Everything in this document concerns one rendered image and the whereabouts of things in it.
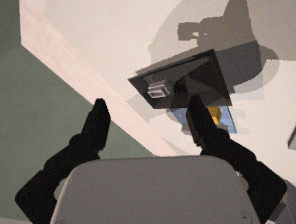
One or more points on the yellow-orange block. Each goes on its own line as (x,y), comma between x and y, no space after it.
(215,113)

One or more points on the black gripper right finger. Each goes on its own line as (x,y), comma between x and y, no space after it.
(266,188)

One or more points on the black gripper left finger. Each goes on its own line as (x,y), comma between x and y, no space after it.
(36,198)

